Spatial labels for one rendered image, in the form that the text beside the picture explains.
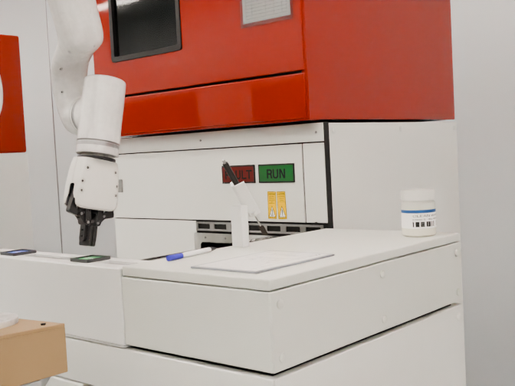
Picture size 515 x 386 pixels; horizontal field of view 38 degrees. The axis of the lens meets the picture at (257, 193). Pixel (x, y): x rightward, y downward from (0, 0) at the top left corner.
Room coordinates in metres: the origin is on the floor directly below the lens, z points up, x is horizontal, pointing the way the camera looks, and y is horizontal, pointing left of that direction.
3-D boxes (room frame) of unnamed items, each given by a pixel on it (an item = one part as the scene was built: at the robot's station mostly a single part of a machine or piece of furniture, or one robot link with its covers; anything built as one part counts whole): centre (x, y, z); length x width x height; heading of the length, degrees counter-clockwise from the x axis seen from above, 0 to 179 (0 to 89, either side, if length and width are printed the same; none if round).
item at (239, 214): (1.54, 0.03, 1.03); 0.06 x 0.04 x 0.13; 139
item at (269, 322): (1.46, -0.09, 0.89); 0.62 x 0.35 x 0.14; 139
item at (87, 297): (1.55, 0.43, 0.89); 0.55 x 0.09 x 0.14; 49
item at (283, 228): (1.96, 0.01, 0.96); 0.44 x 0.01 x 0.02; 49
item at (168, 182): (2.08, 0.14, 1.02); 0.82 x 0.03 x 0.40; 49
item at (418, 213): (1.56, -0.33, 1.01); 0.07 x 0.07 x 0.10
